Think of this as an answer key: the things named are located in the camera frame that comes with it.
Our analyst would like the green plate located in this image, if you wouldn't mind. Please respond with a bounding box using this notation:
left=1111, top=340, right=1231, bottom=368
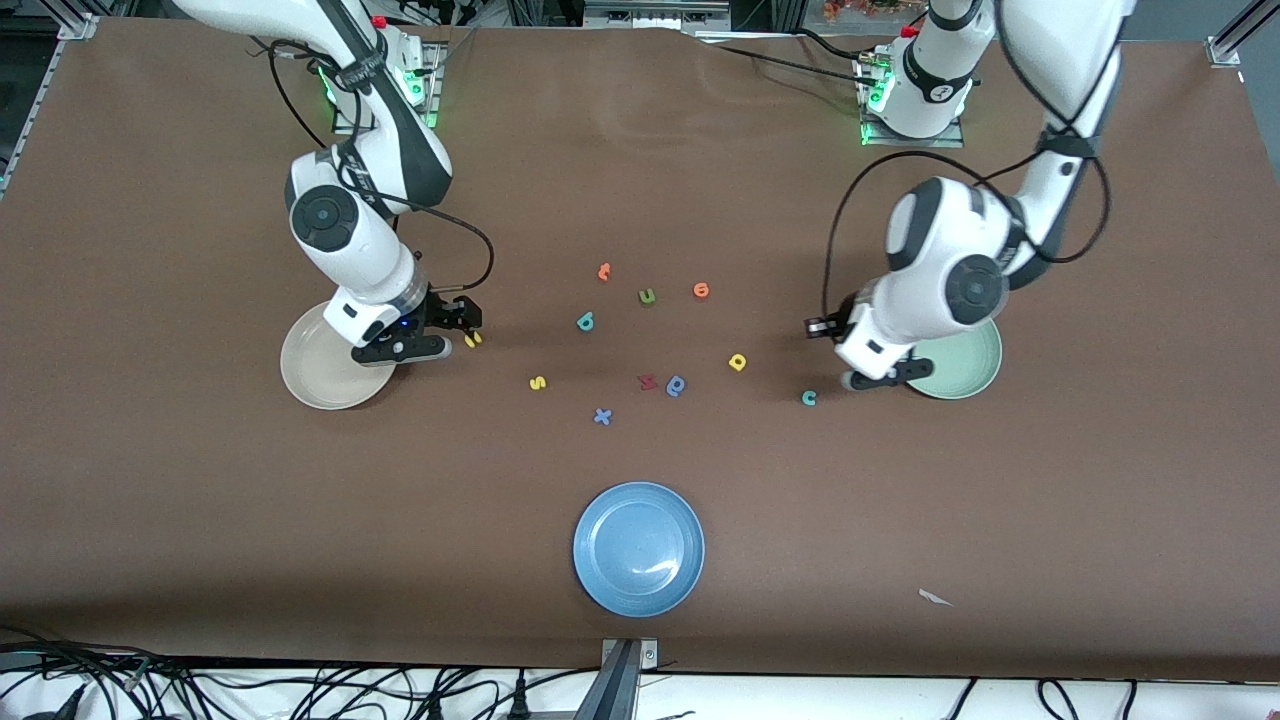
left=905, top=318, right=1003, bottom=401

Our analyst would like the beige plate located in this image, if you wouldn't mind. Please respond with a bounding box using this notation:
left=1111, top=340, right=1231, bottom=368
left=280, top=303, right=401, bottom=411

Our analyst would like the blue plate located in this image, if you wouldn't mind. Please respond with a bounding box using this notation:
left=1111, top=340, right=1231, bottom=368
left=572, top=482, right=706, bottom=618

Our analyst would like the brown table cover sheet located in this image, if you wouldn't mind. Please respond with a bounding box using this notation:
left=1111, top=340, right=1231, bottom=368
left=0, top=15, right=1280, bottom=686

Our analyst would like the orange background clutter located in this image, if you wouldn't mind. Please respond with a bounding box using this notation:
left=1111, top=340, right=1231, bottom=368
left=822, top=0, right=926, bottom=23

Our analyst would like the grey power strip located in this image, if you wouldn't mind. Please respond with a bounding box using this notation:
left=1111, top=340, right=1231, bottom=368
left=583, top=0, right=731, bottom=31

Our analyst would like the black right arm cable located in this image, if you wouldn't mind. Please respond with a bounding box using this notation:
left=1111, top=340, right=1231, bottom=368
left=250, top=35, right=497, bottom=296

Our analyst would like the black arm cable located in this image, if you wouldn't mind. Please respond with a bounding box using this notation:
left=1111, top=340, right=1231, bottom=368
left=250, top=35, right=497, bottom=296
left=822, top=0, right=1113, bottom=323

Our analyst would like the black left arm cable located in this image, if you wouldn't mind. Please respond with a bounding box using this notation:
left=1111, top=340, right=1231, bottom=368
left=822, top=0, right=1113, bottom=323

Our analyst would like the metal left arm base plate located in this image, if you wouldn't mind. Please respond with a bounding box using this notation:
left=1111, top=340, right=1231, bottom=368
left=858, top=55, right=966, bottom=149

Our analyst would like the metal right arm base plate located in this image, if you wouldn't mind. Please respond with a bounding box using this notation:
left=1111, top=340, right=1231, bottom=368
left=333, top=42, right=446, bottom=136

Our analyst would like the black cable behind table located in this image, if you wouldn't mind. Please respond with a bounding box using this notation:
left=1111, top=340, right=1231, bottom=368
left=690, top=28, right=881, bottom=91

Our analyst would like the aluminium profile post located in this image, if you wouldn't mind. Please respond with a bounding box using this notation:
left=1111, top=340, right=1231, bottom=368
left=597, top=638, right=661, bottom=720

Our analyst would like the aluminium side rail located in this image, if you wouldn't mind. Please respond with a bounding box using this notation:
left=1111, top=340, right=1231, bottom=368
left=0, top=35, right=63, bottom=201

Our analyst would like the aluminium frame corner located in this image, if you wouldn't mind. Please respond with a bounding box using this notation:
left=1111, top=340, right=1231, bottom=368
left=1205, top=0, right=1280, bottom=69
left=55, top=0, right=136, bottom=41

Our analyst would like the black cable bundle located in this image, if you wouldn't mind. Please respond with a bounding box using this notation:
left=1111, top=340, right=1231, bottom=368
left=0, top=625, right=561, bottom=720

